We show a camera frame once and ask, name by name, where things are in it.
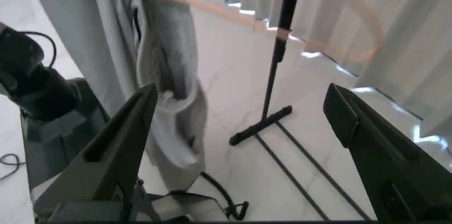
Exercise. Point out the pink clothes hanger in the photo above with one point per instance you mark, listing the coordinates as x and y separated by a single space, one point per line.
378 29

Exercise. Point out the pale grey shorts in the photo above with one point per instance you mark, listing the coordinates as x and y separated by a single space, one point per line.
176 139

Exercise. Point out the white curtain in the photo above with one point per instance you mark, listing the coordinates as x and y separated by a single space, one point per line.
406 40

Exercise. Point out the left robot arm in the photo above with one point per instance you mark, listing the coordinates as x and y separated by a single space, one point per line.
31 75

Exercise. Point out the black clothes rack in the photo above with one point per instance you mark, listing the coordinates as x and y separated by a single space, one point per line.
286 5

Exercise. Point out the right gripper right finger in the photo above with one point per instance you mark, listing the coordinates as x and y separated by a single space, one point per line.
395 160

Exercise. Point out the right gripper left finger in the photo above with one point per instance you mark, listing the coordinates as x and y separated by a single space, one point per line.
116 153

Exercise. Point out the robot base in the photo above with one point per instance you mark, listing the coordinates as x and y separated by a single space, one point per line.
53 146

